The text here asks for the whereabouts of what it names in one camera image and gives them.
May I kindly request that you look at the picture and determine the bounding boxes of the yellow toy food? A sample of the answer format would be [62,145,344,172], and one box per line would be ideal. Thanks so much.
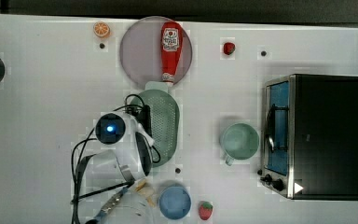
[135,179,156,207]

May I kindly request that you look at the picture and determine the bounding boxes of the blue bowl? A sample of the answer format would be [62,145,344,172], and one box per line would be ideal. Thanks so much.
[158,186,192,220]

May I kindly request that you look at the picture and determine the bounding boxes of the black toaster oven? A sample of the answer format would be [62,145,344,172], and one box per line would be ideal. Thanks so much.
[258,74,358,201]

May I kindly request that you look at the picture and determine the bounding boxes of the pink round plate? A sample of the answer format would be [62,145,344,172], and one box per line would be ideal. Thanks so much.
[119,16,193,88]

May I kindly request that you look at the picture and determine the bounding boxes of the red ketchup bottle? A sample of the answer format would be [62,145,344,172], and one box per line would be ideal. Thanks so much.
[160,21,183,85]

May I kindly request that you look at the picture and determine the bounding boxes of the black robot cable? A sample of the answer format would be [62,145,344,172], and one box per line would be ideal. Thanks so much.
[70,93,162,224]

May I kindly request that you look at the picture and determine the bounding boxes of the green oval strainer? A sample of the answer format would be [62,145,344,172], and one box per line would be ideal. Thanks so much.
[131,81,180,167]

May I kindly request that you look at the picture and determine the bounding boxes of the large red strawberry toy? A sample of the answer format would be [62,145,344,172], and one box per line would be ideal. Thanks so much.
[199,202,213,220]

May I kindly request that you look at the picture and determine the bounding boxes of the green mug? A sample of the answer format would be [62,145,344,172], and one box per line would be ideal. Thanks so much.
[219,123,259,166]

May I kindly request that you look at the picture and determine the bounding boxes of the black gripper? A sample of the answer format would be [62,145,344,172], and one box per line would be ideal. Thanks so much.
[127,105,152,135]

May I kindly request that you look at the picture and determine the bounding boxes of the small red strawberry toy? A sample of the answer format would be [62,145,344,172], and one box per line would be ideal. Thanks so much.
[223,42,236,55]

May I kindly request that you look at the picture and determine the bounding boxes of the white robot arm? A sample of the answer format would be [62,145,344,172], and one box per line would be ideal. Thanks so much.
[76,111,154,224]

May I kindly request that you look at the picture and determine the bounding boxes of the orange slice toy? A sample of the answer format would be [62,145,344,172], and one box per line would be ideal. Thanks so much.
[93,21,111,38]

